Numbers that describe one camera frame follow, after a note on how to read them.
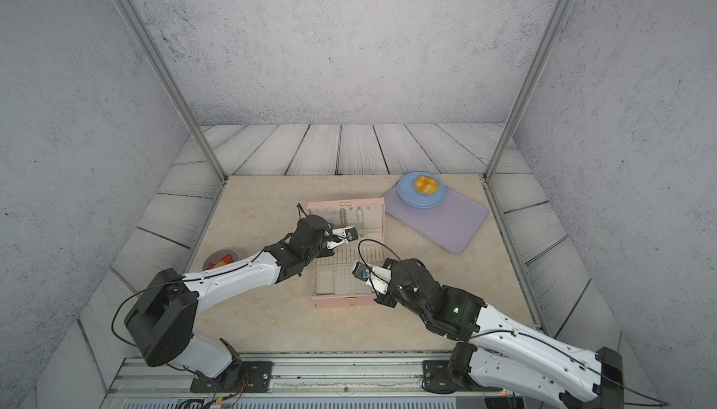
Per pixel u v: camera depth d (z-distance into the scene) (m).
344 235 0.74
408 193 1.15
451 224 1.05
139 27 0.79
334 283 0.83
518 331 0.45
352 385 0.73
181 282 0.47
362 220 0.87
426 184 1.14
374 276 0.57
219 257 0.93
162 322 0.43
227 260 0.93
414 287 0.49
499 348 0.46
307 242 0.65
